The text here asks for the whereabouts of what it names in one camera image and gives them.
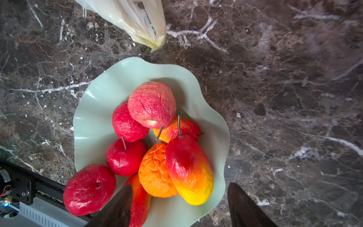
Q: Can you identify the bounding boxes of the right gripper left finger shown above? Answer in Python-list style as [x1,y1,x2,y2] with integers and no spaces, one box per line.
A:
[85,183,133,227]

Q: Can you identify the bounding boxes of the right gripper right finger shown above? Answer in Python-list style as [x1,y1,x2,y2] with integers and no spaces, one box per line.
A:
[227,183,278,227]

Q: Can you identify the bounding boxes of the red orange long fruit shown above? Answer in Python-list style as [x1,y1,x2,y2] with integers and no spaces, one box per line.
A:
[125,174,152,227]

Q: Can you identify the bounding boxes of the red apple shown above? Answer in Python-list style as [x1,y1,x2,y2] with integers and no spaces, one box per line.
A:
[63,164,116,216]
[112,101,149,142]
[106,139,147,177]

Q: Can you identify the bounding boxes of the yellow red mango fruit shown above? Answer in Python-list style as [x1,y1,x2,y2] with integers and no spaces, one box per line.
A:
[159,117,203,143]

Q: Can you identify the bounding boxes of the pink yellow peach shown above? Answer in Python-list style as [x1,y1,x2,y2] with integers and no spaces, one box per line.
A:
[128,81,177,129]

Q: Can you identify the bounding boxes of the translucent cream plastic bag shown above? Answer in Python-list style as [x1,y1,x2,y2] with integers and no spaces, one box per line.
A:
[77,0,166,52]

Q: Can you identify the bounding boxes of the white perforated vent strip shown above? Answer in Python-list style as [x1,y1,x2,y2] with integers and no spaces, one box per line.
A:
[19,202,86,227]

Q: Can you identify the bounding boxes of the light green wavy plate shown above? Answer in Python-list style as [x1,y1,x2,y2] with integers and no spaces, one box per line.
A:
[73,57,230,227]

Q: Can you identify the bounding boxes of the small green circuit board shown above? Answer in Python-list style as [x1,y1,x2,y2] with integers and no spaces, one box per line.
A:
[1,200,19,219]

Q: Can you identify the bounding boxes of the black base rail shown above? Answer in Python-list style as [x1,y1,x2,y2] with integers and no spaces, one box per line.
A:
[1,159,93,227]

